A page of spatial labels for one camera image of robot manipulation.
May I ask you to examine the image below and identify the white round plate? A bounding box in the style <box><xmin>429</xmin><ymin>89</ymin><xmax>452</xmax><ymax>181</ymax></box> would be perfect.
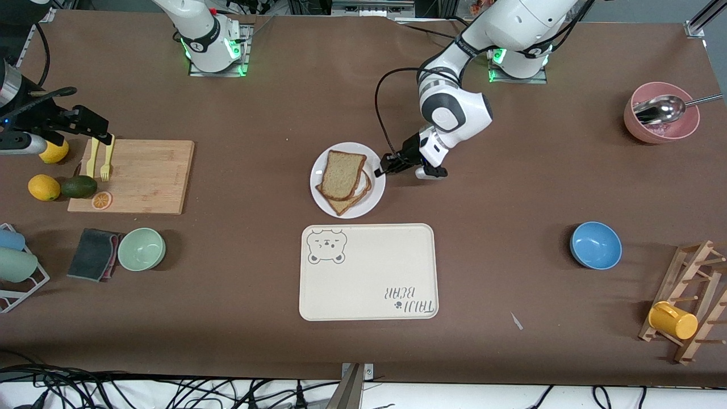
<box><xmin>310</xmin><ymin>141</ymin><xmax>386</xmax><ymax>219</ymax></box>

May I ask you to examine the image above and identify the soft brown bread slice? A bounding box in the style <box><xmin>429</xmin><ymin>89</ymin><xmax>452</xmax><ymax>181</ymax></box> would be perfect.
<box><xmin>321</xmin><ymin>150</ymin><xmax>368</xmax><ymax>202</ymax></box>

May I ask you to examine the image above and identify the yellow lemon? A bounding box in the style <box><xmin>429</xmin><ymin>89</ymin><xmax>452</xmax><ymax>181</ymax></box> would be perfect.
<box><xmin>39</xmin><ymin>139</ymin><xmax>70</xmax><ymax>165</ymax></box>
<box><xmin>28</xmin><ymin>174</ymin><xmax>61</xmax><ymax>202</ymax></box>

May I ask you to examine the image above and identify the yellow plastic knife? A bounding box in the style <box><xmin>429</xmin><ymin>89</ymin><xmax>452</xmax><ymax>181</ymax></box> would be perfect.
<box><xmin>86</xmin><ymin>138</ymin><xmax>101</xmax><ymax>178</ymax></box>

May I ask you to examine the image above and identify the yellow plastic fork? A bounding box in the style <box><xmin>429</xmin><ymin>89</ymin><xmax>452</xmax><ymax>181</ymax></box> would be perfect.
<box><xmin>100</xmin><ymin>135</ymin><xmax>116</xmax><ymax>182</ymax></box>

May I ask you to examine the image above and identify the toasted bread slice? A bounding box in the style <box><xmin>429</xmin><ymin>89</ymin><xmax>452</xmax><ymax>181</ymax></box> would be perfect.
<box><xmin>316</xmin><ymin>170</ymin><xmax>373</xmax><ymax>217</ymax></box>

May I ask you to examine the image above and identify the dark green avocado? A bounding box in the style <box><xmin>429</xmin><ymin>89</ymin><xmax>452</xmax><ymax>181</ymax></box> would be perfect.
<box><xmin>60</xmin><ymin>175</ymin><xmax>98</xmax><ymax>199</ymax></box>

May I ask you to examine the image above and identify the wooden cutting board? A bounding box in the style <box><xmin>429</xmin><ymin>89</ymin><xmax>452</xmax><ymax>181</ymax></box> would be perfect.
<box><xmin>67</xmin><ymin>139</ymin><xmax>195</xmax><ymax>215</ymax></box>

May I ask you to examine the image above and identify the cream tray with bear print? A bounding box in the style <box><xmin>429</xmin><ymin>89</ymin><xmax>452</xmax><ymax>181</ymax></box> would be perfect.
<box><xmin>299</xmin><ymin>223</ymin><xmax>440</xmax><ymax>322</ymax></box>

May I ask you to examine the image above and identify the light blue cup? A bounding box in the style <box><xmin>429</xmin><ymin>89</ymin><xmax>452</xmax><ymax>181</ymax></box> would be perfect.
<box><xmin>0</xmin><ymin>228</ymin><xmax>27</xmax><ymax>252</ymax></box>

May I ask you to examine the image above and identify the dark grey folded cloth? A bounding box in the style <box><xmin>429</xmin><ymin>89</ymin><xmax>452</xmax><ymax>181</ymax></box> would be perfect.
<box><xmin>66</xmin><ymin>228</ymin><xmax>123</xmax><ymax>283</ymax></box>

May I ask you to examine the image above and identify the pale green bowl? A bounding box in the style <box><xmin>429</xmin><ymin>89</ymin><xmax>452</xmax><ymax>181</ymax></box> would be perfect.
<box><xmin>117</xmin><ymin>227</ymin><xmax>167</xmax><ymax>272</ymax></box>

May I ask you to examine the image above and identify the pale green cup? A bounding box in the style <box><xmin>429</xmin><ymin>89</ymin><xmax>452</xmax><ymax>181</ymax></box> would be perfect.
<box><xmin>0</xmin><ymin>248</ymin><xmax>39</xmax><ymax>283</ymax></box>

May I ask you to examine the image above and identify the blue bowl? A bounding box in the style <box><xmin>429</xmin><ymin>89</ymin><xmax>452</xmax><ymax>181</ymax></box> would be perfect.
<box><xmin>570</xmin><ymin>221</ymin><xmax>623</xmax><ymax>270</ymax></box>

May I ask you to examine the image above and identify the metal spoon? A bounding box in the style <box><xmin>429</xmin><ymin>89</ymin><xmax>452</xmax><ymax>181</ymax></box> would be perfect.
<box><xmin>633</xmin><ymin>94</ymin><xmax>725</xmax><ymax>126</ymax></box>

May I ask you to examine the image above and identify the pink bowl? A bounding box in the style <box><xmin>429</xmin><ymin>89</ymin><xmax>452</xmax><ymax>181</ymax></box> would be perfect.
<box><xmin>623</xmin><ymin>82</ymin><xmax>701</xmax><ymax>144</ymax></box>

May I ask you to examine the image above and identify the aluminium corner profile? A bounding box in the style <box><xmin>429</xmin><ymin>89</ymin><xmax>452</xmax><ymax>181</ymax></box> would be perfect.
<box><xmin>684</xmin><ymin>0</ymin><xmax>727</xmax><ymax>39</ymax></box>

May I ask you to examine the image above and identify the yellow plastic cup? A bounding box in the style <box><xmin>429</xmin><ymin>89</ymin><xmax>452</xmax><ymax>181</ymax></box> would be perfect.
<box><xmin>648</xmin><ymin>301</ymin><xmax>699</xmax><ymax>340</ymax></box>

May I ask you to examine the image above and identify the wooden peg drying rack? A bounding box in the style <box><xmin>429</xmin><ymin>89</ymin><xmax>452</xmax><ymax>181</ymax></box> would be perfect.
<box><xmin>638</xmin><ymin>240</ymin><xmax>727</xmax><ymax>365</ymax></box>

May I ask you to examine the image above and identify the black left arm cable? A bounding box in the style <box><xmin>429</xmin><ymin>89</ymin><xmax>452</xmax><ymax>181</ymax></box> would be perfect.
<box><xmin>375</xmin><ymin>0</ymin><xmax>597</xmax><ymax>166</ymax></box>

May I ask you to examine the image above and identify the black table cable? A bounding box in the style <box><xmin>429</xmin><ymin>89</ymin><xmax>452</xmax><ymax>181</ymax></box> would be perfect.
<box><xmin>392</xmin><ymin>17</ymin><xmax>472</xmax><ymax>45</ymax></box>

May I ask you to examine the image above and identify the white wire cup rack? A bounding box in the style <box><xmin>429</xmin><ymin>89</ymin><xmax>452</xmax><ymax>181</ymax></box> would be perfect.
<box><xmin>0</xmin><ymin>223</ymin><xmax>51</xmax><ymax>314</ymax></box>

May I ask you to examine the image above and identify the metal mount bracket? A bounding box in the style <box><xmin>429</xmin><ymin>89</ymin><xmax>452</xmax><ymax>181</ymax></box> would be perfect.
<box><xmin>325</xmin><ymin>362</ymin><xmax>374</xmax><ymax>409</ymax></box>

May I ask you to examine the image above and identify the black cable bundle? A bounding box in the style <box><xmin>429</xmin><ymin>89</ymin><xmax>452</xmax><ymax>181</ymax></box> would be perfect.
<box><xmin>0</xmin><ymin>349</ymin><xmax>341</xmax><ymax>409</ymax></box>

